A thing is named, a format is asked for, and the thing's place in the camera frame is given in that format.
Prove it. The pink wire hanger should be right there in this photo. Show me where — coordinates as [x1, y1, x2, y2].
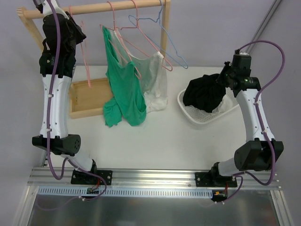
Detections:
[100, 1, 142, 80]
[69, 6, 91, 88]
[117, 0, 173, 72]

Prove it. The black tank top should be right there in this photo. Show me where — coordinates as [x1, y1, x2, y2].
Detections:
[183, 73, 226, 113]

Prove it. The white tank top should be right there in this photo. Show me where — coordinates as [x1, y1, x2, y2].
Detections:
[185, 94, 236, 115]
[109, 30, 168, 113]

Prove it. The green tank top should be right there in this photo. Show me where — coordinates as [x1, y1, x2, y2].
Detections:
[102, 27, 147, 127]

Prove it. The blue wire hanger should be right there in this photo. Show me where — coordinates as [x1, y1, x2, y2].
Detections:
[128, 0, 189, 69]

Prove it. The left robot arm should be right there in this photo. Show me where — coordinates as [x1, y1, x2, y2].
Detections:
[32, 13, 112, 186]

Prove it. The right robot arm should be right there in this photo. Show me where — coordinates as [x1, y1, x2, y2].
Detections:
[195, 50, 284, 187]

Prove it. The wooden clothes rack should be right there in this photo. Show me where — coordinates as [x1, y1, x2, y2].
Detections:
[16, 0, 171, 120]

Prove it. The white perforated plastic basket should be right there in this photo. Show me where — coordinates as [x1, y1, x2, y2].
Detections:
[177, 88, 239, 128]

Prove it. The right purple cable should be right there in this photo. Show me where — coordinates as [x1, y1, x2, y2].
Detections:
[221, 40, 285, 203]

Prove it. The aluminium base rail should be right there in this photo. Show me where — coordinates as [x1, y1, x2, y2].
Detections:
[27, 167, 282, 190]

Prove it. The white slotted cable duct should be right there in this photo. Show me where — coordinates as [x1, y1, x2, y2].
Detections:
[37, 186, 213, 199]

